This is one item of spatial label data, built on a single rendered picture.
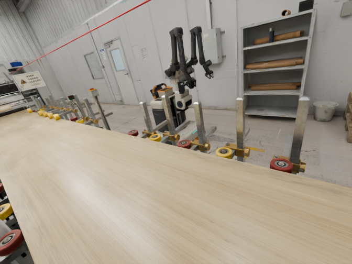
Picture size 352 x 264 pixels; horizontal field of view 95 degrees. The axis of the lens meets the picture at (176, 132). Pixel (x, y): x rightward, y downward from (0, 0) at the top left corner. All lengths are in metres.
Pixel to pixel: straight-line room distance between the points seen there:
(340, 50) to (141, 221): 3.34
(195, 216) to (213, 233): 0.08
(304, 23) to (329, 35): 0.38
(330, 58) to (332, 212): 2.95
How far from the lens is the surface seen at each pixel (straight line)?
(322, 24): 3.42
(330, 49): 3.45
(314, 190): 0.74
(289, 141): 1.15
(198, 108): 0.97
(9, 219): 1.19
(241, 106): 0.86
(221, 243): 0.57
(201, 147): 1.09
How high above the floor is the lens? 1.40
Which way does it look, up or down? 26 degrees down
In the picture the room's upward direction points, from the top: 12 degrees counter-clockwise
